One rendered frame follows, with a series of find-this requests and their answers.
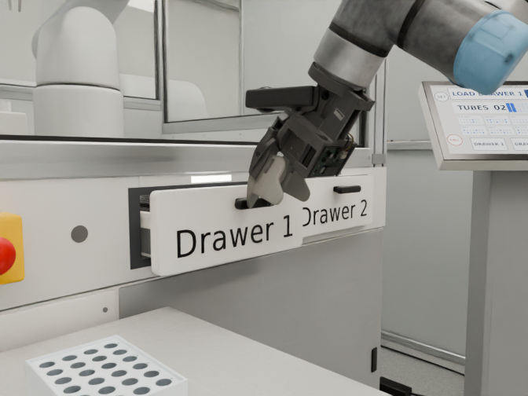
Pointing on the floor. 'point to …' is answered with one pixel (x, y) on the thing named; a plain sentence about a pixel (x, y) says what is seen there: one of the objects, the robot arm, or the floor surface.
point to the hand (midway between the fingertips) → (260, 196)
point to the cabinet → (247, 303)
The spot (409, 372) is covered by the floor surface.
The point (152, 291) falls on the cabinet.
